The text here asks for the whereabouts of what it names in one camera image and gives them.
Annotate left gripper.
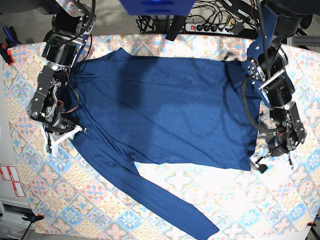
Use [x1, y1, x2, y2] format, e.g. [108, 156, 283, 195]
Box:
[250, 136, 295, 173]

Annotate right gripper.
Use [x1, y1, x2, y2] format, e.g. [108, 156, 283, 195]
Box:
[41, 118, 87, 154]

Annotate blue long-sleeve T-shirt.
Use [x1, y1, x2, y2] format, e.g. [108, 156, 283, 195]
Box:
[60, 49, 258, 240]

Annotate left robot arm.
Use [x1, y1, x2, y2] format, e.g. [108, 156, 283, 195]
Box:
[241, 0, 320, 173]

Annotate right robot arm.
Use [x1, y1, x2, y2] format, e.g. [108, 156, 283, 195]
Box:
[27, 0, 96, 156]

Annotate red-white label stickers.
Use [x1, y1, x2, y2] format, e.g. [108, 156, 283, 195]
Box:
[0, 165, 25, 198]

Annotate black clamp lower right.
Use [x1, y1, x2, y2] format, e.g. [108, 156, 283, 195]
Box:
[307, 222, 317, 227]

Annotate black clamp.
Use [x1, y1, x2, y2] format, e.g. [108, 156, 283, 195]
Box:
[21, 213, 44, 223]
[307, 222, 317, 227]

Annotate black clamp lower left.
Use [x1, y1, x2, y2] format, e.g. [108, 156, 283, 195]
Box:
[21, 213, 44, 223]

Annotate red-black clamp upper left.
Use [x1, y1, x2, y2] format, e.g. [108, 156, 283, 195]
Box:
[0, 43, 14, 66]

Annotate blue clamp upper left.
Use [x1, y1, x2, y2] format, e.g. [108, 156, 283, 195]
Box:
[2, 26, 21, 47]

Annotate white power strip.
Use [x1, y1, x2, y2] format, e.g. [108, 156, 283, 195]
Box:
[184, 23, 234, 35]

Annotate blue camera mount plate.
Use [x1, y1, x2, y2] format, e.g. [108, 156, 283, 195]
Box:
[120, 0, 195, 16]

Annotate black red-striped strap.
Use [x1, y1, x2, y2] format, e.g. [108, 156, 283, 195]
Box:
[165, 15, 185, 41]

